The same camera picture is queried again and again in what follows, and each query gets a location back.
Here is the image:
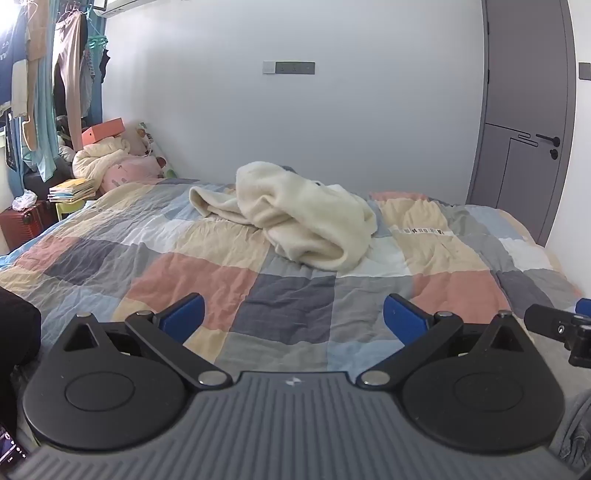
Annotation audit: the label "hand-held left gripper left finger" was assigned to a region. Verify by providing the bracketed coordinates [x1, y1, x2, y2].
[61, 293, 234, 392]

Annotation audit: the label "printed plush pillow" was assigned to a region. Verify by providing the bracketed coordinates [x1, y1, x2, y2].
[134, 121, 178, 178]

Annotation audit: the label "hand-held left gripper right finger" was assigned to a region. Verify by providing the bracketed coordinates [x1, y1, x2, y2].
[355, 293, 532, 389]

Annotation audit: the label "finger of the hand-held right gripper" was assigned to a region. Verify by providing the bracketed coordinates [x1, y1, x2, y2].
[524, 299, 591, 367]

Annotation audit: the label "cream striped sweater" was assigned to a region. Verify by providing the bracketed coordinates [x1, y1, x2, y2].
[189, 161, 378, 272]

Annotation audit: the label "rolled cream duvet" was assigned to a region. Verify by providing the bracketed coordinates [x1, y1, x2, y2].
[71, 137, 132, 195]

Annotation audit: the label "stack of books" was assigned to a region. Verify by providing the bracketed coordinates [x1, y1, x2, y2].
[47, 178, 98, 202]

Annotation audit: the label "grey wall switch panel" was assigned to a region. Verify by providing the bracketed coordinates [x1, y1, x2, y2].
[263, 60, 316, 75]

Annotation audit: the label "red suitcase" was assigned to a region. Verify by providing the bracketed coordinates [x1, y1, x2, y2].
[0, 200, 58, 254]

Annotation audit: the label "orange box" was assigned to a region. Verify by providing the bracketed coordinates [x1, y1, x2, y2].
[81, 117, 125, 151]

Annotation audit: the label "pink plush toy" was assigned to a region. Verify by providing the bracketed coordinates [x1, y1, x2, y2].
[100, 154, 167, 192]

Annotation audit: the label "grey door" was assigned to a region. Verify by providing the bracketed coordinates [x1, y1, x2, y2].
[465, 0, 580, 245]

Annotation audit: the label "row of hanging clothes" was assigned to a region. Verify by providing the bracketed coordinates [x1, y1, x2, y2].
[0, 0, 112, 185]

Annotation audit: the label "patchwork quilt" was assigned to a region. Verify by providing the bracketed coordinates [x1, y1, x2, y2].
[0, 178, 585, 416]

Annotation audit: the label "grey cloth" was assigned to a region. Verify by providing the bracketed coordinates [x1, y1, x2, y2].
[549, 390, 591, 472]

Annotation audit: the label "white air conditioner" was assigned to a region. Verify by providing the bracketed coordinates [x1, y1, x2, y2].
[95, 0, 153, 18]

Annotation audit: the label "smartphone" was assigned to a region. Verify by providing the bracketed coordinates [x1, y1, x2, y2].
[0, 422, 31, 464]

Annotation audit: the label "green stool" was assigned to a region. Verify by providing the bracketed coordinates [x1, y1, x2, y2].
[55, 198, 98, 222]

